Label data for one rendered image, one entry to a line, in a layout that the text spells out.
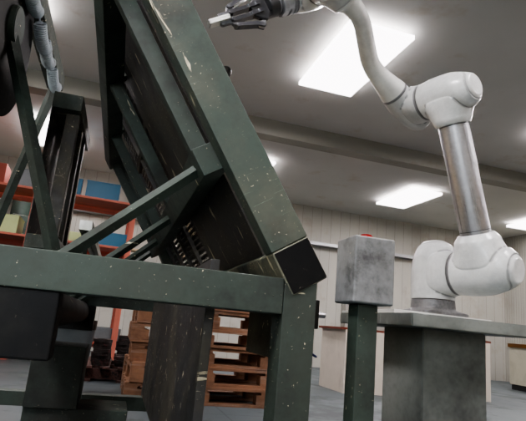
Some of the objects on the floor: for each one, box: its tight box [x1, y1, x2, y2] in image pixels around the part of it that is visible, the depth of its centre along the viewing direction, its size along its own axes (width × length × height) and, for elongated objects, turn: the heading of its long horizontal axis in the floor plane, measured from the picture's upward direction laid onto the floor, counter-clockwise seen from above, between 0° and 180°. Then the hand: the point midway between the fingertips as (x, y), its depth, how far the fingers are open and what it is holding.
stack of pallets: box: [120, 309, 268, 408], centre depth 457 cm, size 130×89×92 cm
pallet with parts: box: [84, 335, 148, 383], centre depth 555 cm, size 83×120×44 cm
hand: (219, 21), depth 149 cm, fingers closed
